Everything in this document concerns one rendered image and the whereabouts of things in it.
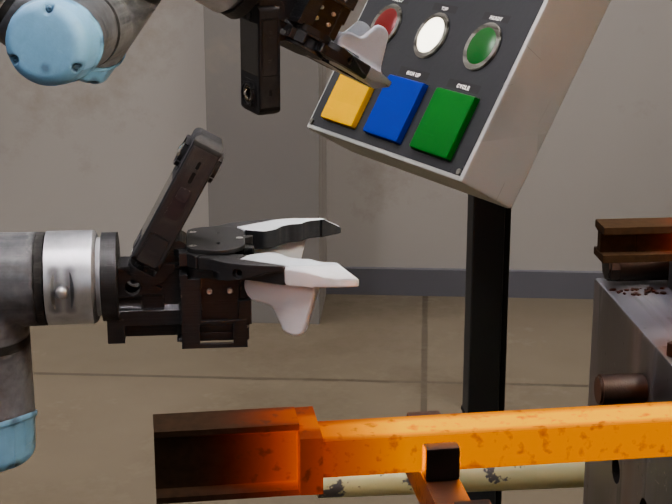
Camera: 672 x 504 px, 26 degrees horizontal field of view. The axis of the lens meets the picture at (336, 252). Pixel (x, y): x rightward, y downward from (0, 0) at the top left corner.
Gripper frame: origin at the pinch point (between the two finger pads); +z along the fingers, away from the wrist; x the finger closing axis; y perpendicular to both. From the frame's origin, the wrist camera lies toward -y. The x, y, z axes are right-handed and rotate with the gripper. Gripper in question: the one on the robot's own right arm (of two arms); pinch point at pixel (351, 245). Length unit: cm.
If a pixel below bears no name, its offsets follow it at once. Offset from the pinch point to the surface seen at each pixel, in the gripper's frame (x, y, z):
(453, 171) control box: -38.5, 3.3, 15.0
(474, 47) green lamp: -47, -9, 18
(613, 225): 0.6, -1.3, 21.3
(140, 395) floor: -218, 100, -28
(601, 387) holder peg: 2.0, 12.3, 20.7
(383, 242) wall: -291, 84, 40
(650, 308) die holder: -6.5, 8.4, 27.2
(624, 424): 36.2, 0.6, 12.1
